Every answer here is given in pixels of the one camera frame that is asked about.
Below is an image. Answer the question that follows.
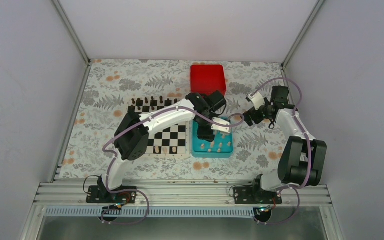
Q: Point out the aluminium right frame post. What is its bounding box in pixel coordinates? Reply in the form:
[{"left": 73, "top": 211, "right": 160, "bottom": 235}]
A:
[{"left": 282, "top": 0, "right": 325, "bottom": 71}]

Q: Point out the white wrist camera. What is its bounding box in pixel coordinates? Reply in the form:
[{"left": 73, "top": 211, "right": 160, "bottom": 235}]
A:
[
  {"left": 210, "top": 117, "right": 232, "bottom": 135},
  {"left": 246, "top": 92, "right": 265, "bottom": 110}
]

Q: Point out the teal square tray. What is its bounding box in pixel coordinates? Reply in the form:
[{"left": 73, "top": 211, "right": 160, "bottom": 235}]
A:
[{"left": 190, "top": 122, "right": 234, "bottom": 158}]

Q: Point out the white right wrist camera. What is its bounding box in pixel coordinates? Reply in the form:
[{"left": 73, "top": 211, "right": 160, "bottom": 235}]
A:
[{"left": 246, "top": 92, "right": 265, "bottom": 110}]

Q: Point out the aluminium corner frame post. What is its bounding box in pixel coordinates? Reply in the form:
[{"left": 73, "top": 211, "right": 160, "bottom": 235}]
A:
[{"left": 51, "top": 0, "right": 91, "bottom": 65}]

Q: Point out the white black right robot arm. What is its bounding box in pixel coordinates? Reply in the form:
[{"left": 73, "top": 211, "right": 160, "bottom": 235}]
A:
[{"left": 244, "top": 86, "right": 327, "bottom": 204}]

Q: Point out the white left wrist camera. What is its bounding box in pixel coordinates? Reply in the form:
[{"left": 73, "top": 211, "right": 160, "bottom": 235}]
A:
[{"left": 210, "top": 117, "right": 232, "bottom": 135}]

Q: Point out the floral patterned table mat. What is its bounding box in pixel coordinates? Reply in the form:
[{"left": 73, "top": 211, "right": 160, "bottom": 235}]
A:
[{"left": 59, "top": 59, "right": 288, "bottom": 181}]

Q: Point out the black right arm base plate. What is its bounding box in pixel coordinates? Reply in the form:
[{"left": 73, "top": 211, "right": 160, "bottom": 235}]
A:
[{"left": 232, "top": 186, "right": 283, "bottom": 205}]

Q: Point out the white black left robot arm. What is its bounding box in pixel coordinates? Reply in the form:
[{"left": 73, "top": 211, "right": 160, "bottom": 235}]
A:
[{"left": 97, "top": 90, "right": 231, "bottom": 203}]

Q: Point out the red square box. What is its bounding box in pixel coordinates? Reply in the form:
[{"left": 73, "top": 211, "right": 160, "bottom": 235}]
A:
[{"left": 189, "top": 64, "right": 227, "bottom": 96}]

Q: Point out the black white chessboard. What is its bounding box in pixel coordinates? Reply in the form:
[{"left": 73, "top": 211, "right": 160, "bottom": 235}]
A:
[{"left": 127, "top": 96, "right": 190, "bottom": 158}]

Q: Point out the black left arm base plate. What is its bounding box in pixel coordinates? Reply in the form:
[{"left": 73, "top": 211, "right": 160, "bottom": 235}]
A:
[{"left": 86, "top": 185, "right": 137, "bottom": 205}]

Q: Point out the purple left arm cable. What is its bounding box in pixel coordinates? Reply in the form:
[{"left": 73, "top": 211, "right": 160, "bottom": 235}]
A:
[{"left": 99, "top": 105, "right": 246, "bottom": 226}]

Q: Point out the aluminium front rail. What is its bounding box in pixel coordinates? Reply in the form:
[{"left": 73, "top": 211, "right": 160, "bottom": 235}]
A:
[{"left": 33, "top": 180, "right": 332, "bottom": 218}]

